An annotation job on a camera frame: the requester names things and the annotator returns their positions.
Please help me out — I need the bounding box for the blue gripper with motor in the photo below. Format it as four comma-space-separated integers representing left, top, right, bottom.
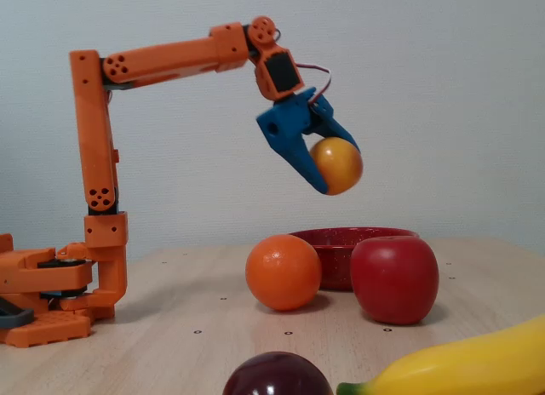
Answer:
255, 87, 361, 196

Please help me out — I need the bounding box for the yellow-orange toy peach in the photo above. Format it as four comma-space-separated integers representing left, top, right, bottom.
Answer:
309, 137, 364, 196

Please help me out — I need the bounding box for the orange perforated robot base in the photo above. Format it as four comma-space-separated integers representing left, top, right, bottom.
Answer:
0, 232, 116, 349

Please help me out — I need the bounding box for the red speckled bowl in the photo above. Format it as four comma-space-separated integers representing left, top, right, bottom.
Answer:
289, 226, 421, 292

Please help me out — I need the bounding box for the orange toy orange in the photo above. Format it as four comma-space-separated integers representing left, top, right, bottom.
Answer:
245, 233, 323, 312

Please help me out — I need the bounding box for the red toy apple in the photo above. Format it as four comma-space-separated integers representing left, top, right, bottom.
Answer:
350, 236, 439, 326

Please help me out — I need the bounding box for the dark purple toy plum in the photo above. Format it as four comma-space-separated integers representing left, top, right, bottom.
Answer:
221, 351, 334, 395

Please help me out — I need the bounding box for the yellow toy banana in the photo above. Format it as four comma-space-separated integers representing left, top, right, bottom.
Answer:
336, 313, 545, 395

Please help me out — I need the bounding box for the dark grey table clamp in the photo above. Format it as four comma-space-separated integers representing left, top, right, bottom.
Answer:
0, 296, 35, 330

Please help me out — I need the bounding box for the white red black servo cable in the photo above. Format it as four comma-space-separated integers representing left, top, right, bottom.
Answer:
295, 62, 333, 105

